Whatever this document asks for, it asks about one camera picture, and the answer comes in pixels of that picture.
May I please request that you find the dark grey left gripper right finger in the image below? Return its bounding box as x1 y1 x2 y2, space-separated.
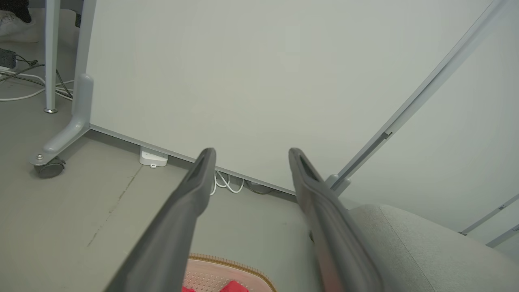
288 148 384 292

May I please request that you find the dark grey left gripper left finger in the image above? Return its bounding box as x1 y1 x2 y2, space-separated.
105 148 217 292

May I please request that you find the red garment white striped trim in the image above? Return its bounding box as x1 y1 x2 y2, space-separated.
181 280 249 292

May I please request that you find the grey fabric sofa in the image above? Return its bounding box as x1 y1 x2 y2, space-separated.
310 204 519 292

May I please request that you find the grey partition leg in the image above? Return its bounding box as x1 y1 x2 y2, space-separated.
326 174 352 198
30 0 98 166

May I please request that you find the white power strip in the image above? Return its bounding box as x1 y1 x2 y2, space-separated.
139 146 169 169

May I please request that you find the black caster wheel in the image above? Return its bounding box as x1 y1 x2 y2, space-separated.
33 157 66 179

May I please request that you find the white partition panel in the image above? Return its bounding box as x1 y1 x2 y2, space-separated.
84 0 497 196
330 0 519 260

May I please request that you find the white table leg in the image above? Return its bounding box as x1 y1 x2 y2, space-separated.
44 0 61 114

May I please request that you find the black power adapter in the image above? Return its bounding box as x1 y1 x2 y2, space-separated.
0 48 17 69

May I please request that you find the white sneaker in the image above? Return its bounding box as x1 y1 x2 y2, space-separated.
0 10 40 43

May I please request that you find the dark trouser leg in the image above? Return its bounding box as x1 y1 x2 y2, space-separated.
0 0 32 23

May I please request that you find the looped white cable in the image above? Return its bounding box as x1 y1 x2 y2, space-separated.
210 170 245 196

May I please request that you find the black floor cable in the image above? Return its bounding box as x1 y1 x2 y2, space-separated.
245 180 274 195

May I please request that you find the long white floor cable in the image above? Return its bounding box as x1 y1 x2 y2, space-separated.
0 71 75 102

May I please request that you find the thin black cable bundle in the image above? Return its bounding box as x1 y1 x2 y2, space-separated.
0 55 73 98

